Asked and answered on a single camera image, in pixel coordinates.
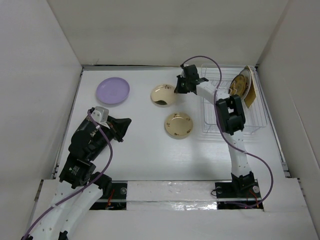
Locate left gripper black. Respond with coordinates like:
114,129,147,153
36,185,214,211
88,116,132,160

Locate purple round plate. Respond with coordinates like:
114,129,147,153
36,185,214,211
95,77,130,105

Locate dark golden patterned plate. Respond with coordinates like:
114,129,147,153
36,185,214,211
228,74,249,97

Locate white plate red characters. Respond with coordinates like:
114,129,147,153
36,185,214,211
240,67,253,101

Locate bamboo woven tray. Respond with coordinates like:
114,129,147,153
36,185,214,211
244,65,257,109

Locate black floral square plate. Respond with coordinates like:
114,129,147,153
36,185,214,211
74,116,96,137

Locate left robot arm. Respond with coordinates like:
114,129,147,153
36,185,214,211
22,108,132,240

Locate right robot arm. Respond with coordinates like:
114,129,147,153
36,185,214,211
174,64,256,198

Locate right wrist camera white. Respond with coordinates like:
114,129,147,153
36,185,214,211
176,64,186,80

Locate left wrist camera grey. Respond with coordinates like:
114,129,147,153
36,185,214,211
90,106,109,127

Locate white wire dish rack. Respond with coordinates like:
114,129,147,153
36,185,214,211
201,65,268,135

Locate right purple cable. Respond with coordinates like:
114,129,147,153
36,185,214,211
180,55,274,209

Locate purple cable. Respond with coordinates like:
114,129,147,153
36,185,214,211
180,55,274,209
22,111,114,240

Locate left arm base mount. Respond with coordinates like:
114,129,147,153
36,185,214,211
90,181,128,211

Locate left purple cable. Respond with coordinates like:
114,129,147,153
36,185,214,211
22,111,114,240

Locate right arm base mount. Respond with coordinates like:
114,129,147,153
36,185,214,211
210,181,264,210

